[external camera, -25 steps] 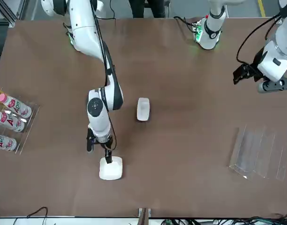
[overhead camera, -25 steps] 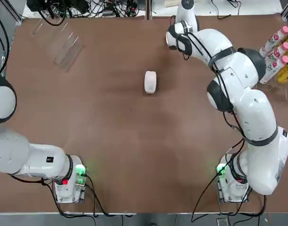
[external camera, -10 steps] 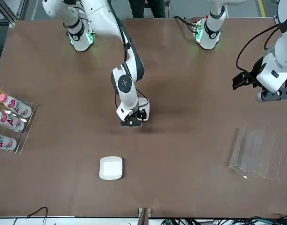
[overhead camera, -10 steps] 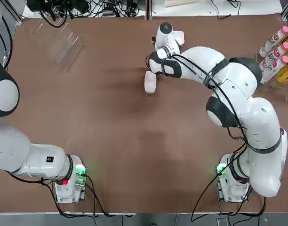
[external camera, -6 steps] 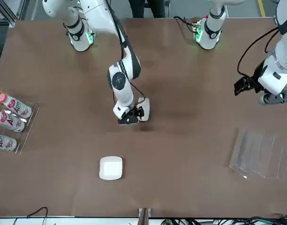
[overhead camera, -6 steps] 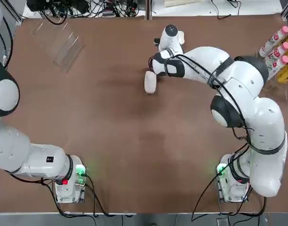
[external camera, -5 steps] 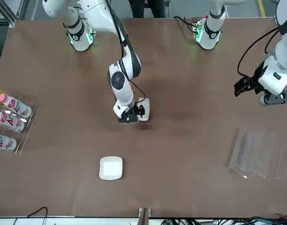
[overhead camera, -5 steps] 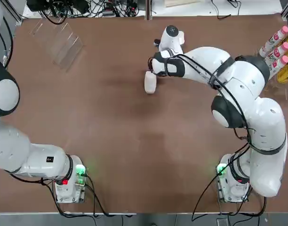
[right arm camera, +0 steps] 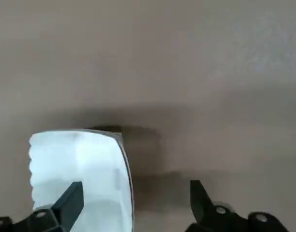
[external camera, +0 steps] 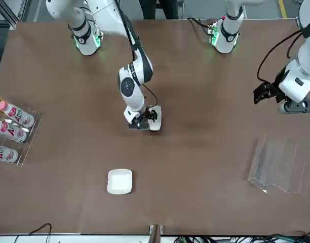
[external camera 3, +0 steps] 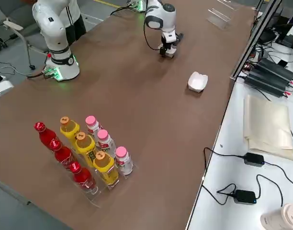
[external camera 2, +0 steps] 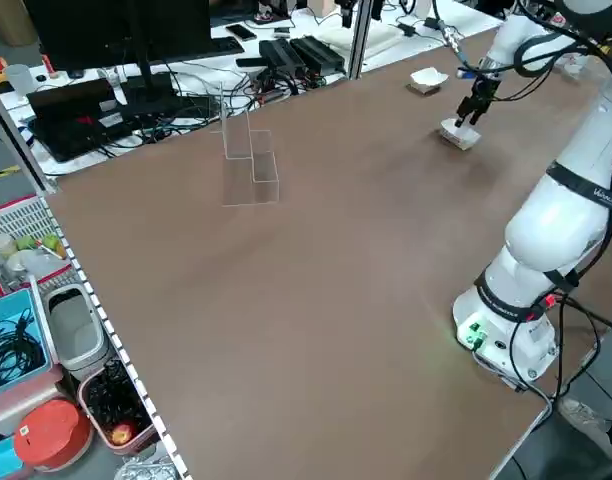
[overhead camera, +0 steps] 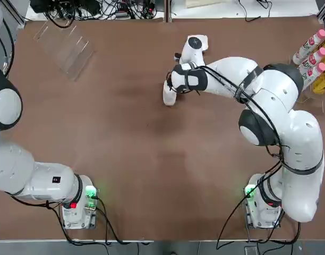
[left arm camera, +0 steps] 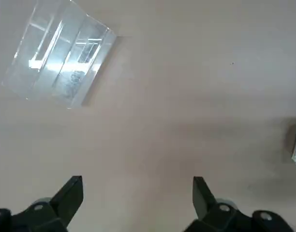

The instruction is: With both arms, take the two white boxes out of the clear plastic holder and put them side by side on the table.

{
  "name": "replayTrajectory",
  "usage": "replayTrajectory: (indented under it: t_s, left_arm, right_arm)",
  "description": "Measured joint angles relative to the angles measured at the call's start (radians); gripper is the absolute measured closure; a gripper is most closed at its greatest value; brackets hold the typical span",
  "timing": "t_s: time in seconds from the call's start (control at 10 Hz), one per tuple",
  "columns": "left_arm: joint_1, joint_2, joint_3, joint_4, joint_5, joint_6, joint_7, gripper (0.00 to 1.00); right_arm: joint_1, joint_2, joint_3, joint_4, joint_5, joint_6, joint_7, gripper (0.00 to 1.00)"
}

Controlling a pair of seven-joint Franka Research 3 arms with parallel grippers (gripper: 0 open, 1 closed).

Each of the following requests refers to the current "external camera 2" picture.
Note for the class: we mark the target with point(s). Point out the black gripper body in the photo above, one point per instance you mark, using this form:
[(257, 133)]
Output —
[(483, 90)]

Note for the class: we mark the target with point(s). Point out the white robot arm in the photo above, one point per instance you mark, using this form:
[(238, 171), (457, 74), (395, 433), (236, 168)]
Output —
[(556, 235)]

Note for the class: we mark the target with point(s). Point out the clear plastic stepped holder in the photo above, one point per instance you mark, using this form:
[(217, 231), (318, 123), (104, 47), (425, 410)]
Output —
[(263, 180)]

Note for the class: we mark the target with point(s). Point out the black power adapter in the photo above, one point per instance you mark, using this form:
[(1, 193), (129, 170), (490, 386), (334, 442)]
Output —
[(407, 28), (432, 23)]

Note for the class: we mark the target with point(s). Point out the clear acrylic bottle shelf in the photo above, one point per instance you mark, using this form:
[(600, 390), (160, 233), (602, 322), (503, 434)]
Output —
[(573, 67)]

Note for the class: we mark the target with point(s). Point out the black power supply unit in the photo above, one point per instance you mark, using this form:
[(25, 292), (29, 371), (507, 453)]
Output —
[(318, 52), (281, 55)]

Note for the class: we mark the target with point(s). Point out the small wooden box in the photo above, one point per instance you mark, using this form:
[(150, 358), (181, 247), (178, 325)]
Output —
[(321, 7)]

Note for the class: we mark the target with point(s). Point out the white side bench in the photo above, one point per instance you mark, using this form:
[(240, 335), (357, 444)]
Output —
[(306, 27)]

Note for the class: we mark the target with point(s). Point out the black smartphone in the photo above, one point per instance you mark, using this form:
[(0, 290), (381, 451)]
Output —
[(241, 31)]

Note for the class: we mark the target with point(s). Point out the black keyboard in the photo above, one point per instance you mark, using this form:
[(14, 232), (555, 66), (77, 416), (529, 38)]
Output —
[(228, 46)]

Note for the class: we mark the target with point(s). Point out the person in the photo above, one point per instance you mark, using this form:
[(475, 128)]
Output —
[(581, 417)]

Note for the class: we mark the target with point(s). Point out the black monitor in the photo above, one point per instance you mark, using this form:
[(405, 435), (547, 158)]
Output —
[(111, 30)]

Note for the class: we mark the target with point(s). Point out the black laptop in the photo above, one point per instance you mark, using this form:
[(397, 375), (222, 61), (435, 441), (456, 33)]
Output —
[(71, 125)]

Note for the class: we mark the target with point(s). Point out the grey plastic bin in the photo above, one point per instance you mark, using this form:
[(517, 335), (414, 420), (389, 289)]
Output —
[(76, 325)]

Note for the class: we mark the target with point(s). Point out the translucent plastic cup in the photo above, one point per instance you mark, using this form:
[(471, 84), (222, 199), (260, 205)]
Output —
[(22, 80)]

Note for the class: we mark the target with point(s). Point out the pink plastic bin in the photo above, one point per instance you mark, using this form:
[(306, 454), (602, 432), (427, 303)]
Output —
[(146, 440)]

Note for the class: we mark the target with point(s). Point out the brown cardboard box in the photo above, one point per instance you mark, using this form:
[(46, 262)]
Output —
[(13, 22)]

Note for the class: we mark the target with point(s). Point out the white plastic basket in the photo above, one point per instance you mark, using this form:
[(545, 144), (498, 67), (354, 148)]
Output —
[(16, 220)]

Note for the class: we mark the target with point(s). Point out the red apple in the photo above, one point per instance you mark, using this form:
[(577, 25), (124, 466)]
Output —
[(122, 434)]

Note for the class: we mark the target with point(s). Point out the blue plastic bin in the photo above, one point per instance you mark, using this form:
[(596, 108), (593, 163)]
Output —
[(33, 310)]

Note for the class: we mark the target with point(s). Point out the crumpled silver foil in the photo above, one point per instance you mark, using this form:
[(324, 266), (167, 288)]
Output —
[(146, 470)]

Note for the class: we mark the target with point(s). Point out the red lidded container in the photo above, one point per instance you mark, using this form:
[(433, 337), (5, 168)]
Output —
[(51, 432)]

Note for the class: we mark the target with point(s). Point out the blue plastic box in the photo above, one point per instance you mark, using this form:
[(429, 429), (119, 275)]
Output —
[(1, 460)]

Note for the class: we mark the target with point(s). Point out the aluminium frame post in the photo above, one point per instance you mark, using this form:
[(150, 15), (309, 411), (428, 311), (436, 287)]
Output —
[(360, 40), (16, 135)]

